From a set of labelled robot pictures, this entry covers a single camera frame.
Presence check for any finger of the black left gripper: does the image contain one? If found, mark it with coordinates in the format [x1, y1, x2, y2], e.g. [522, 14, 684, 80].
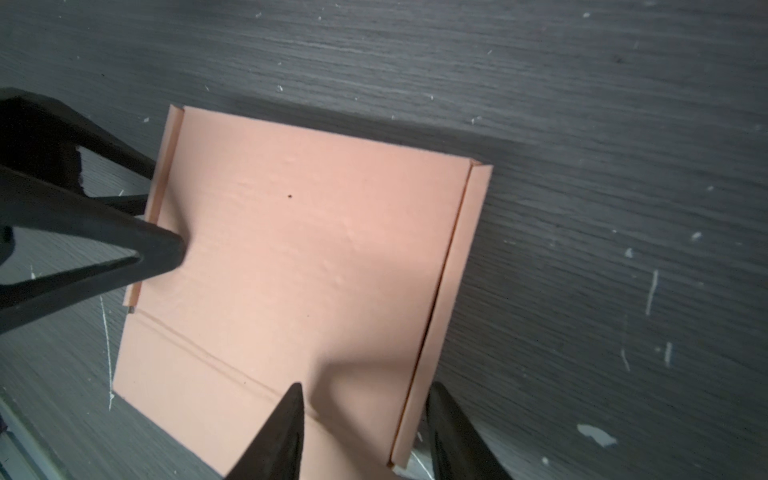
[1, 88, 154, 216]
[1, 167, 186, 333]

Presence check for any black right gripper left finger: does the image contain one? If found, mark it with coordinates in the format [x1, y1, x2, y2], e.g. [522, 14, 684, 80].
[225, 382, 305, 480]

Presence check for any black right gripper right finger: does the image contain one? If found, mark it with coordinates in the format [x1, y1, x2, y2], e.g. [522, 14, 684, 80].
[425, 382, 512, 480]

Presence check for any orange cardboard box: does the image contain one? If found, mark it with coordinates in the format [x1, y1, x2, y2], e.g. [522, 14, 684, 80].
[113, 106, 492, 479]

